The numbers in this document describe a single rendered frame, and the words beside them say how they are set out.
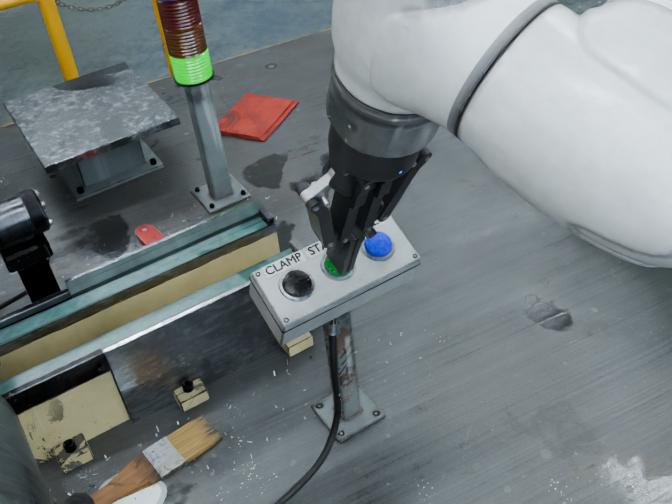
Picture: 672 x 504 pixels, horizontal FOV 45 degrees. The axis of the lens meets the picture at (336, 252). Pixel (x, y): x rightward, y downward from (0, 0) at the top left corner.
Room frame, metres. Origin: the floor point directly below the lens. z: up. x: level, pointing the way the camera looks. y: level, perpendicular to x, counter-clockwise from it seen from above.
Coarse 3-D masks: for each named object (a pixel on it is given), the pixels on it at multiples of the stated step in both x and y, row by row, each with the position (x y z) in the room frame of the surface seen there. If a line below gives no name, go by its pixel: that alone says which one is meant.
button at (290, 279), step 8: (288, 272) 0.62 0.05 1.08; (296, 272) 0.62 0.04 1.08; (304, 272) 0.62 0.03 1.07; (288, 280) 0.61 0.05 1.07; (296, 280) 0.61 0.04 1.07; (304, 280) 0.61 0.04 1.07; (288, 288) 0.60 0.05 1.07; (296, 288) 0.60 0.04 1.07; (304, 288) 0.60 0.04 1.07; (296, 296) 0.59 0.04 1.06
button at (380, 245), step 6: (378, 234) 0.66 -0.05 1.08; (384, 234) 0.66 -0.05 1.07; (366, 240) 0.65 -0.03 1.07; (372, 240) 0.65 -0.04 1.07; (378, 240) 0.65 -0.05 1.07; (384, 240) 0.65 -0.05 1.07; (390, 240) 0.66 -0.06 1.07; (366, 246) 0.65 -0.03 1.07; (372, 246) 0.65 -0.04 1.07; (378, 246) 0.65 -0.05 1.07; (384, 246) 0.65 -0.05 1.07; (390, 246) 0.65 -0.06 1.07; (372, 252) 0.64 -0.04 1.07; (378, 252) 0.64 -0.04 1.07; (384, 252) 0.64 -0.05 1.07
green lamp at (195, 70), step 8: (200, 56) 1.13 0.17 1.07; (208, 56) 1.15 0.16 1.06; (176, 64) 1.13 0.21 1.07; (184, 64) 1.12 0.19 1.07; (192, 64) 1.12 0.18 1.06; (200, 64) 1.13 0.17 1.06; (208, 64) 1.14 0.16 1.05; (176, 72) 1.13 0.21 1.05; (184, 72) 1.12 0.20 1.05; (192, 72) 1.12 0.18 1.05; (200, 72) 1.13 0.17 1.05; (208, 72) 1.14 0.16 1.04; (176, 80) 1.14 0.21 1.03; (184, 80) 1.13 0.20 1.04; (192, 80) 1.12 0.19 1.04; (200, 80) 1.13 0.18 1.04
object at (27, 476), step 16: (0, 400) 0.49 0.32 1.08; (0, 416) 0.46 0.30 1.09; (16, 416) 0.49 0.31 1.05; (0, 432) 0.44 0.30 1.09; (16, 432) 0.46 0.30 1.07; (0, 448) 0.42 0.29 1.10; (16, 448) 0.43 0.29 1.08; (0, 464) 0.40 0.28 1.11; (16, 464) 0.41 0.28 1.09; (32, 464) 0.43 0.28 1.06; (0, 480) 0.38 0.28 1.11; (16, 480) 0.39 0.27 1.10; (32, 480) 0.40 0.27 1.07; (0, 496) 0.36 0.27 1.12; (16, 496) 0.37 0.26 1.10; (32, 496) 0.38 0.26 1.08; (48, 496) 0.40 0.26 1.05
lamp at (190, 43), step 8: (200, 24) 1.14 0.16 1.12; (168, 32) 1.13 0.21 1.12; (176, 32) 1.12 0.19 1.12; (184, 32) 1.12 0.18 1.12; (192, 32) 1.13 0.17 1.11; (200, 32) 1.14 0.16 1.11; (168, 40) 1.13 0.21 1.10; (176, 40) 1.13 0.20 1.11; (184, 40) 1.12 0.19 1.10; (192, 40) 1.13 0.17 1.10; (200, 40) 1.14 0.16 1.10; (168, 48) 1.14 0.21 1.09; (176, 48) 1.13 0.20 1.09; (184, 48) 1.12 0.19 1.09; (192, 48) 1.13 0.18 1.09; (200, 48) 1.13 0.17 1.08; (176, 56) 1.13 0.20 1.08; (184, 56) 1.12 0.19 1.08; (192, 56) 1.12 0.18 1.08
